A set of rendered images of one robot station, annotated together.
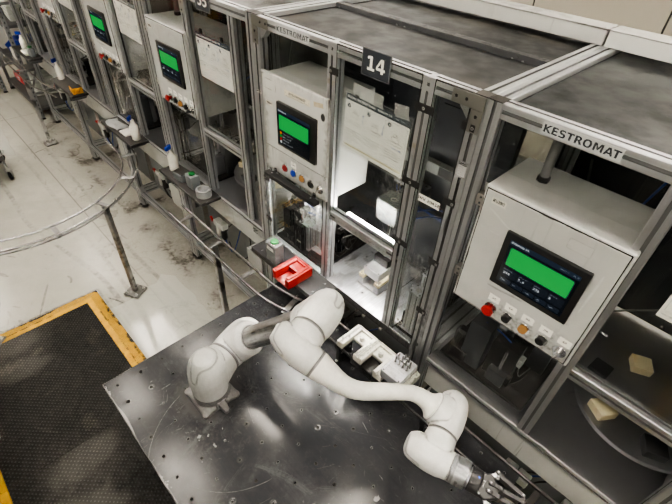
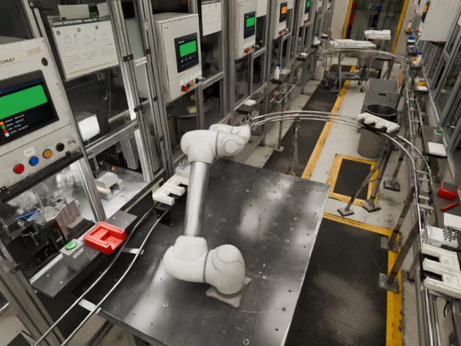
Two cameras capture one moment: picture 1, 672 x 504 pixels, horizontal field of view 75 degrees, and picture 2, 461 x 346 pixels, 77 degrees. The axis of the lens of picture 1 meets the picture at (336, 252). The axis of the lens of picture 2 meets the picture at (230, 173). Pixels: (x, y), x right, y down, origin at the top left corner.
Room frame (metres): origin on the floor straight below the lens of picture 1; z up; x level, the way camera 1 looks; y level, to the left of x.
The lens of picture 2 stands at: (1.33, 1.38, 2.02)
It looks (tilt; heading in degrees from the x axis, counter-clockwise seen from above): 34 degrees down; 251
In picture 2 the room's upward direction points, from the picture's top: straight up
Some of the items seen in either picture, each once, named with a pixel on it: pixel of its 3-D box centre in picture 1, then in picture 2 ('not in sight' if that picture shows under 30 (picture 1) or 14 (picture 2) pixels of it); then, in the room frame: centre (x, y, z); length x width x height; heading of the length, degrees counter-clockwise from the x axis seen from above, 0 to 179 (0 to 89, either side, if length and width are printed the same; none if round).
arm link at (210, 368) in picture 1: (208, 370); (226, 266); (1.05, 0.51, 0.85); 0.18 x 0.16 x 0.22; 153
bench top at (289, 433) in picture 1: (299, 428); (227, 230); (0.92, 0.11, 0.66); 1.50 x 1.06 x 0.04; 46
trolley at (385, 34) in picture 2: not in sight; (373, 53); (-4.12, -4.29, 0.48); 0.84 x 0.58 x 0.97; 54
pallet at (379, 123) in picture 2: not in sight; (376, 124); (-0.78, -0.55, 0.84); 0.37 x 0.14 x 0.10; 104
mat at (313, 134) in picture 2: not in sight; (325, 100); (-2.14, -3.12, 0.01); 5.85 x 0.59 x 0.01; 46
